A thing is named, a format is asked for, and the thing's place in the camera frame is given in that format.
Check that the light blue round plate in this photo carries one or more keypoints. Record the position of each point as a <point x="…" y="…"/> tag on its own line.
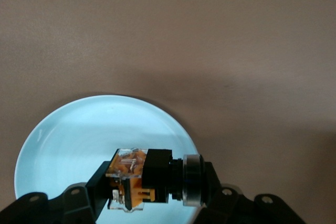
<point x="78" y="134"/>

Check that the orange push button switch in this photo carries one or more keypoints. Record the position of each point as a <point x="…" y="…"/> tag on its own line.
<point x="155" y="171"/>

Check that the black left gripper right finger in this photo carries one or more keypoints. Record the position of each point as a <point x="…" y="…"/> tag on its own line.
<point x="231" y="208"/>

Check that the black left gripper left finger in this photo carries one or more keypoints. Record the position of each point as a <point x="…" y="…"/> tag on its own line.
<point x="78" y="203"/>

